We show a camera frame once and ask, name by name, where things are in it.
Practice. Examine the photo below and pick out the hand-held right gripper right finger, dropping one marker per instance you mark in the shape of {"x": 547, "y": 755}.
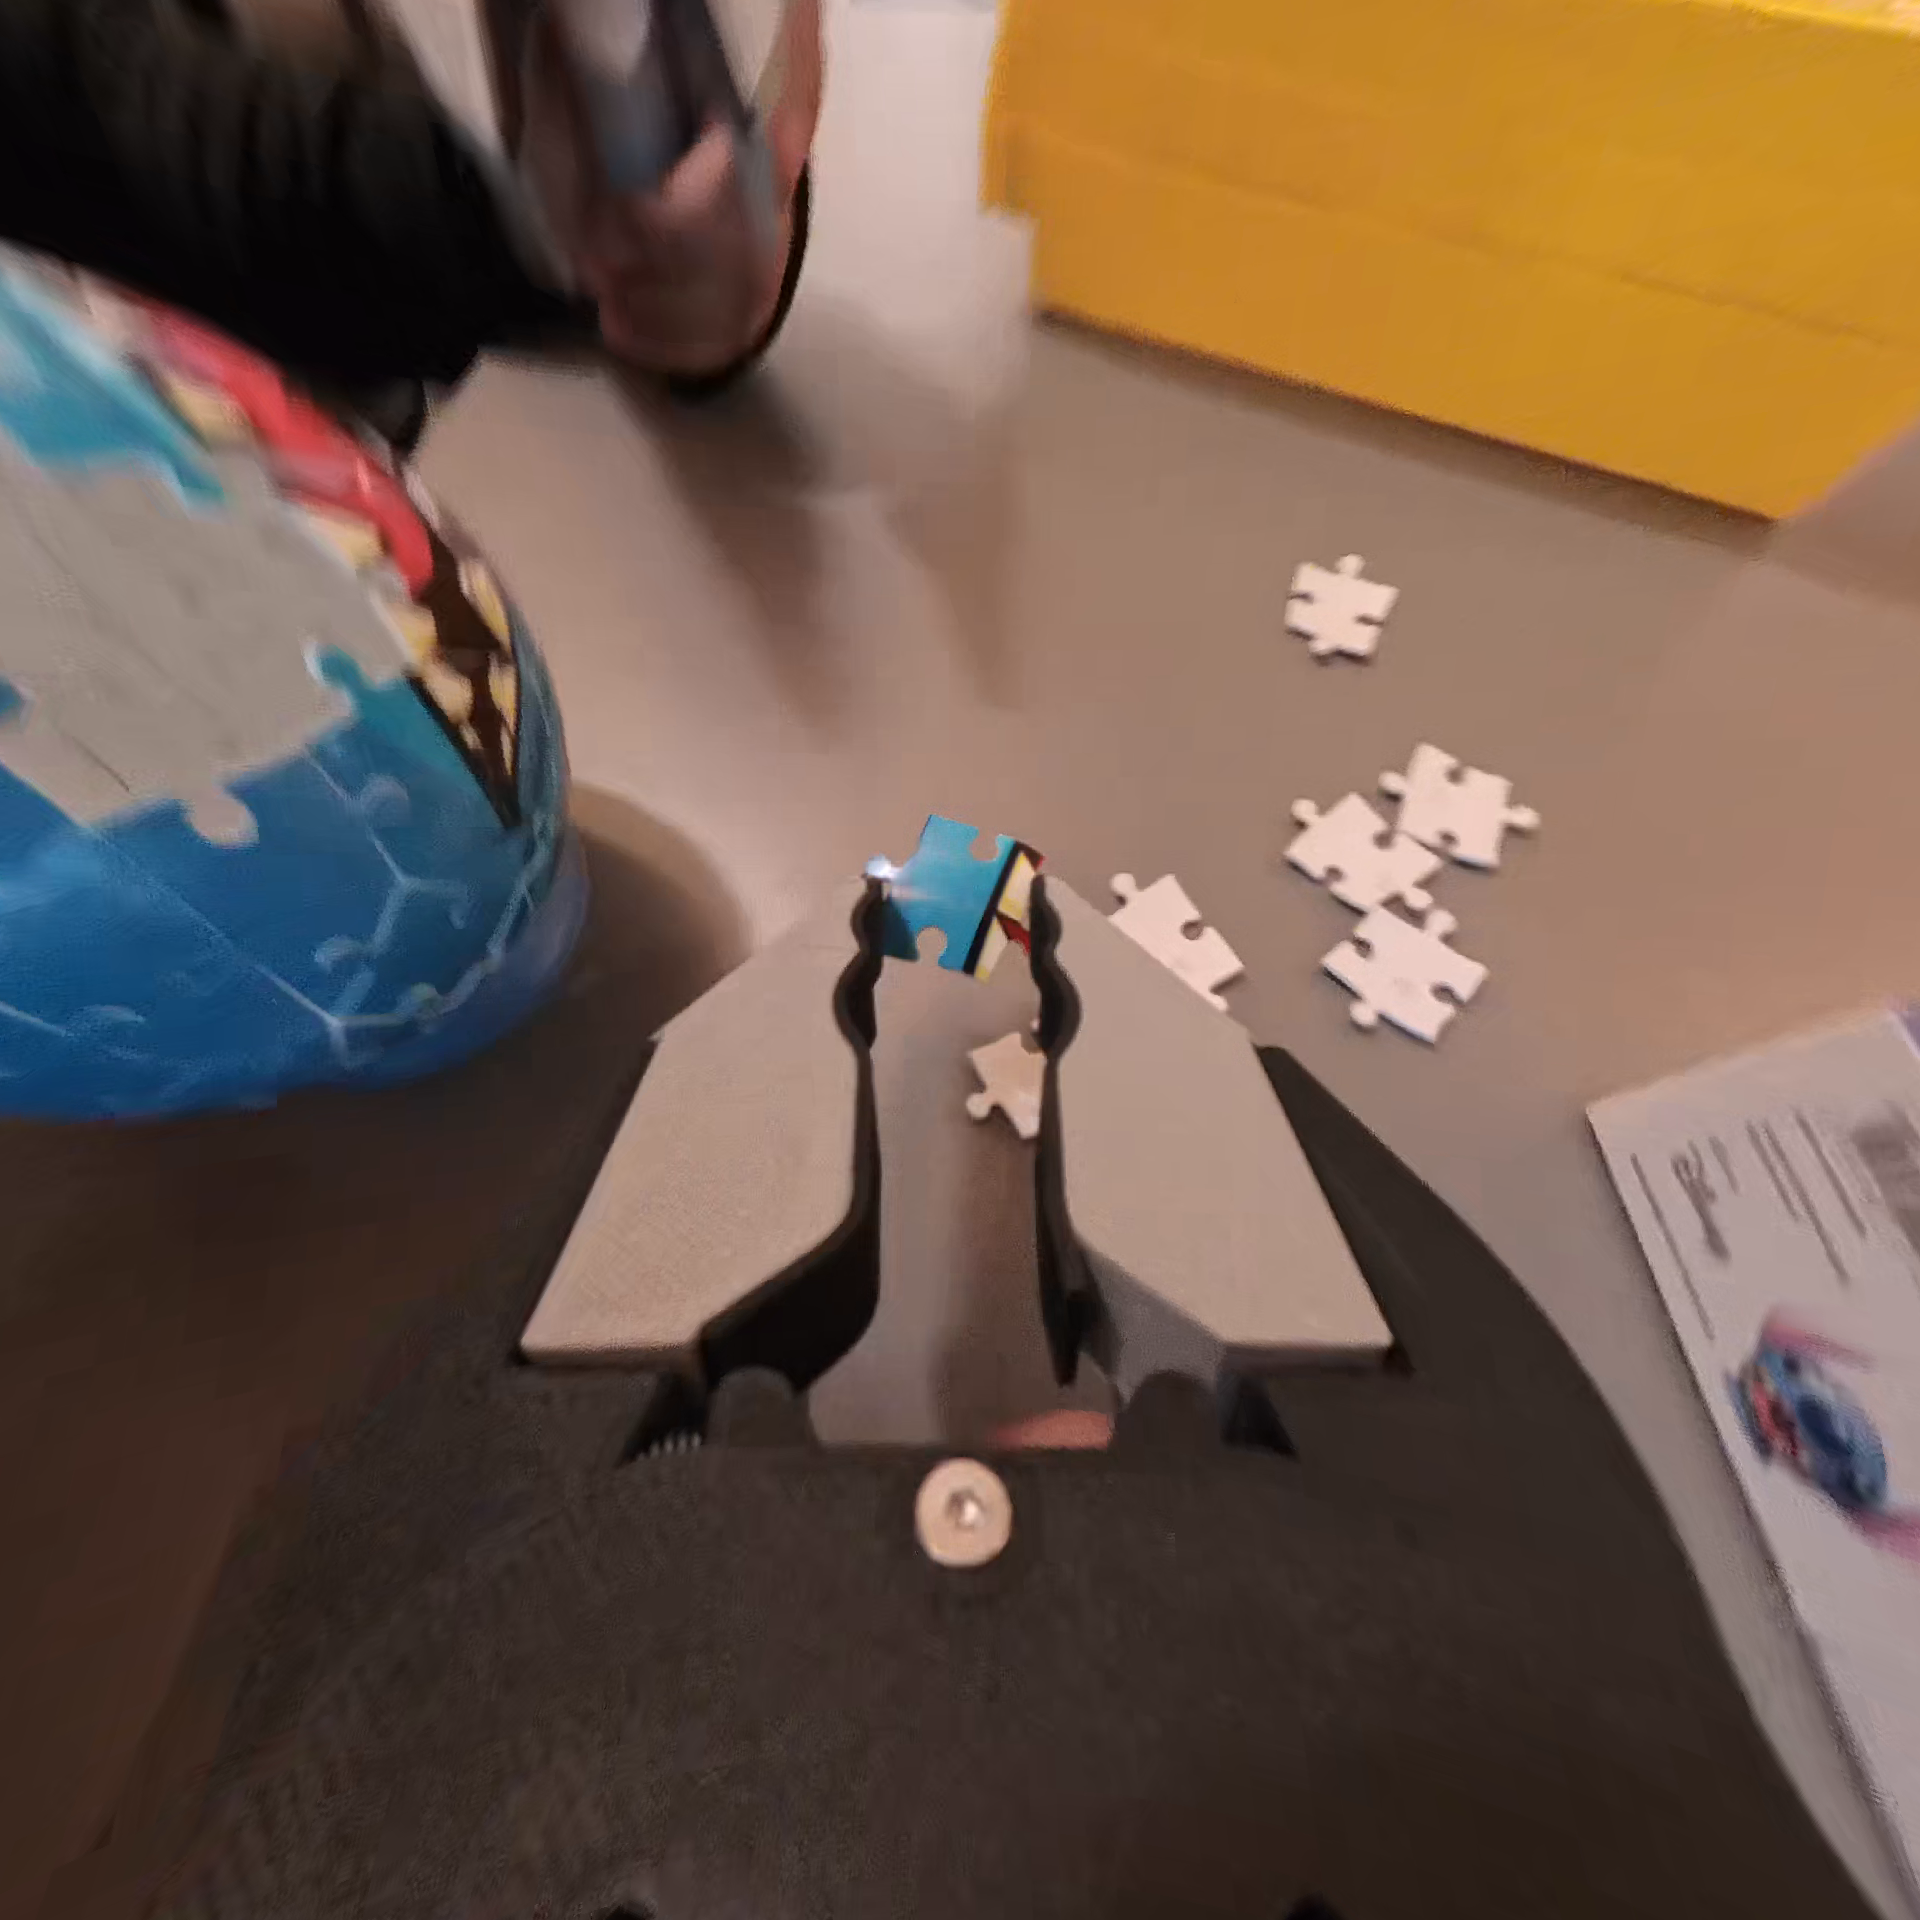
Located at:
{"x": 1213, "y": 1187}

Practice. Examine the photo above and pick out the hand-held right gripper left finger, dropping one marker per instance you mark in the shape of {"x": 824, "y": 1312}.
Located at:
{"x": 689, "y": 1187}

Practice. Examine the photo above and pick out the white puzzle pieces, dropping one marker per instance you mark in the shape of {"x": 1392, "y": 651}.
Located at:
{"x": 1401, "y": 975}

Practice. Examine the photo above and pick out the blue multicoloured puzzle piece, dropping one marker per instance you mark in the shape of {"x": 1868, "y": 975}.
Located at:
{"x": 943, "y": 892}

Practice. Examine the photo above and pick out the blue puzzle ball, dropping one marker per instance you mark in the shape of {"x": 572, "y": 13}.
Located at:
{"x": 226, "y": 899}

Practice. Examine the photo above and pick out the printed cardboard puzzle box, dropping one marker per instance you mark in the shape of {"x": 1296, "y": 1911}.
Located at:
{"x": 1787, "y": 1274}

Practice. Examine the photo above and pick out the person's left hand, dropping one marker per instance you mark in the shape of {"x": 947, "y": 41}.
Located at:
{"x": 689, "y": 286}

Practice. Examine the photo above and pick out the yellow plastic bin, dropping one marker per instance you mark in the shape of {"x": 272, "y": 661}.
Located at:
{"x": 1426, "y": 196}

